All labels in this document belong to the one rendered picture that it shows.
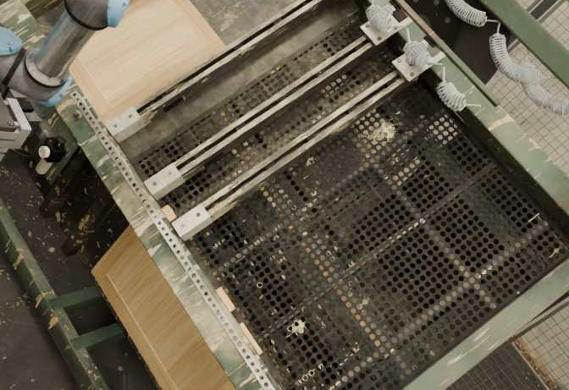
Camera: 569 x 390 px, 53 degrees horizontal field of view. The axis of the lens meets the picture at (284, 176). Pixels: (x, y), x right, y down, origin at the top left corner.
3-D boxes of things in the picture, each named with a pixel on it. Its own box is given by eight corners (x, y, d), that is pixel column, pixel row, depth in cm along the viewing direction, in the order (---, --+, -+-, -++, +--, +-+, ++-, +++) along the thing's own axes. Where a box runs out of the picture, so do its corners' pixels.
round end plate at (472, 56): (307, 32, 288) (424, -105, 254) (312, 34, 293) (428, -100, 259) (410, 151, 265) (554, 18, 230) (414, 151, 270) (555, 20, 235)
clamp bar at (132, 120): (108, 128, 223) (85, 100, 201) (351, -31, 240) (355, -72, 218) (121, 147, 220) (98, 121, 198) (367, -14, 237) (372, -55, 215)
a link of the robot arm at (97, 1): (13, 60, 165) (88, -64, 128) (63, 87, 172) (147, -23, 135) (-4, 91, 158) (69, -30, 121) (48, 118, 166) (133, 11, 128)
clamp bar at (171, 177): (146, 184, 215) (125, 162, 192) (395, 16, 232) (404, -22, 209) (159, 205, 212) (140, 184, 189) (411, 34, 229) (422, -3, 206)
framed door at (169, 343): (94, 269, 256) (91, 271, 254) (161, 190, 233) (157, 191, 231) (204, 451, 230) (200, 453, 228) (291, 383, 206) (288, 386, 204)
